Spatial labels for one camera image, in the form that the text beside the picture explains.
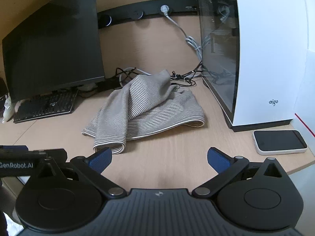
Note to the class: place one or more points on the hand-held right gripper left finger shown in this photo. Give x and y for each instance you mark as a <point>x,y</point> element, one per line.
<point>99,159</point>

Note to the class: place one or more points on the black computer monitor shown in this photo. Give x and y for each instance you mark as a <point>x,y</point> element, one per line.
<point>54,46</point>

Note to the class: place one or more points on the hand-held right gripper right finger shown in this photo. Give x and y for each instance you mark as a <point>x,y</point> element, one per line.
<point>219,161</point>

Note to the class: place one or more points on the white plastic bag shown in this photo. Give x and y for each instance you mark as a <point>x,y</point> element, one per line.
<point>7,109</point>

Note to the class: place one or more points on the black keyboard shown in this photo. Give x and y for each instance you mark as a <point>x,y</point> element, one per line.
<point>44,107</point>

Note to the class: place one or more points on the white power plug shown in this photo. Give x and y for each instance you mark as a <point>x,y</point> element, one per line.
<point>166,9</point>

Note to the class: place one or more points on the grey striped garment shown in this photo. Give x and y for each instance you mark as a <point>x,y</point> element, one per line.
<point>145,108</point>

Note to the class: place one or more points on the black socket rail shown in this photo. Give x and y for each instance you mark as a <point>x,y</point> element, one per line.
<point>150,13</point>

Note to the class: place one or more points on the white smartphone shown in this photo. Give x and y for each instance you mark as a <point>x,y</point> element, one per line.
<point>279,141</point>

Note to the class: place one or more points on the right black monitor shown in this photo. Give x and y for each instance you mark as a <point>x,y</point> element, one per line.
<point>258,54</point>

